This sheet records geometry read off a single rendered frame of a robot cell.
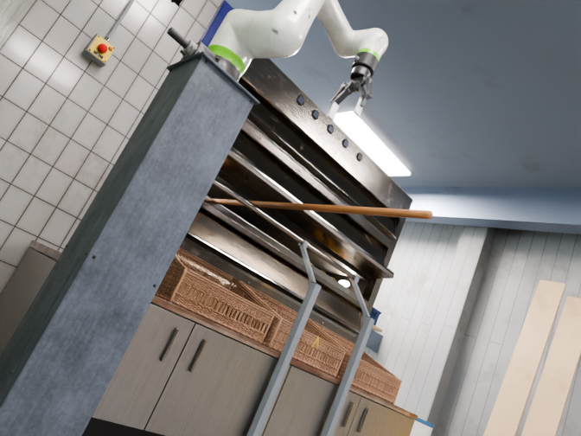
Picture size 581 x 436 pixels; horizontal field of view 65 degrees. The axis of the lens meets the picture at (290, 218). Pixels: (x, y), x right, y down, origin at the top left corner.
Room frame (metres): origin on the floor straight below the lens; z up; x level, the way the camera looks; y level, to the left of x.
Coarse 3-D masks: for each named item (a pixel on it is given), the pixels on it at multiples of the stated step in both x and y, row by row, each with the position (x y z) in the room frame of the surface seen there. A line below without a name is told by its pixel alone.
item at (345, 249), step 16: (240, 160) 2.33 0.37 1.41; (240, 176) 2.49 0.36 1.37; (256, 176) 2.43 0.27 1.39; (256, 192) 2.62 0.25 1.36; (272, 192) 2.55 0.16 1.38; (304, 224) 2.84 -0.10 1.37; (320, 224) 2.76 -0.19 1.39; (320, 240) 3.02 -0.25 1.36; (336, 240) 2.93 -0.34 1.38; (352, 256) 3.11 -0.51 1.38; (368, 256) 3.07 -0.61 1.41; (368, 272) 3.32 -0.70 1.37; (384, 272) 3.21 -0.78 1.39
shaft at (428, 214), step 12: (228, 204) 2.43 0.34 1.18; (240, 204) 2.33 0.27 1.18; (264, 204) 2.15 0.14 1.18; (276, 204) 2.08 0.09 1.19; (288, 204) 2.01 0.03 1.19; (300, 204) 1.94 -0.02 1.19; (312, 204) 1.88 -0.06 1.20; (396, 216) 1.53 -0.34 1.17; (408, 216) 1.49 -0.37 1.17; (420, 216) 1.44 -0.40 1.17
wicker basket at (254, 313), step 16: (176, 256) 2.40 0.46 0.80; (192, 256) 2.46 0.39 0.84; (176, 272) 1.99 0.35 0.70; (192, 272) 1.96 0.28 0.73; (208, 272) 2.53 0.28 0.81; (224, 272) 2.59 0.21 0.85; (160, 288) 2.05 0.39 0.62; (176, 288) 1.94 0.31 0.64; (192, 288) 2.47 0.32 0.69; (208, 288) 2.03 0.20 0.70; (224, 288) 2.07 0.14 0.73; (240, 288) 2.54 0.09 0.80; (176, 304) 1.96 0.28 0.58; (192, 304) 2.01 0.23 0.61; (208, 304) 2.05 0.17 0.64; (224, 304) 2.10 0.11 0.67; (240, 304) 2.15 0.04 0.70; (256, 304) 2.40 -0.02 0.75; (224, 320) 2.12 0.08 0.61; (240, 320) 2.45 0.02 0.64; (256, 320) 2.35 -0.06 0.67; (256, 336) 2.24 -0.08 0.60
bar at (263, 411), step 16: (256, 208) 2.20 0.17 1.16; (272, 224) 2.29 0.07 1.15; (304, 240) 2.41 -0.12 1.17; (304, 256) 2.38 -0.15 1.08; (320, 256) 2.52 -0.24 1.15; (320, 288) 2.26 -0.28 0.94; (304, 304) 2.25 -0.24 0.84; (304, 320) 2.25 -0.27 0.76; (368, 320) 2.53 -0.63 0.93; (368, 336) 2.54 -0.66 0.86; (288, 352) 2.24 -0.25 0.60; (352, 352) 2.55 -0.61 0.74; (352, 368) 2.52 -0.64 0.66; (272, 384) 2.24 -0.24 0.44; (272, 400) 2.25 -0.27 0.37; (336, 400) 2.54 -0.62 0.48; (256, 416) 2.26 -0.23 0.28; (336, 416) 2.53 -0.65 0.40; (256, 432) 2.24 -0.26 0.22
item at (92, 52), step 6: (96, 36) 1.87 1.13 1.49; (90, 42) 1.88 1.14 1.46; (96, 42) 1.87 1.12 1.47; (102, 42) 1.89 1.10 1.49; (108, 42) 1.90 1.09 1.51; (90, 48) 1.87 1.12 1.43; (96, 48) 1.88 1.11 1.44; (114, 48) 1.92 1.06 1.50; (84, 54) 1.92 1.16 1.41; (90, 54) 1.89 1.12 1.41; (96, 54) 1.89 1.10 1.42; (102, 54) 1.90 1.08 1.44; (108, 54) 1.91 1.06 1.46; (96, 60) 1.92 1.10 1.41; (102, 60) 1.91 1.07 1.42; (108, 60) 1.92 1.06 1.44; (102, 66) 1.95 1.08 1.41
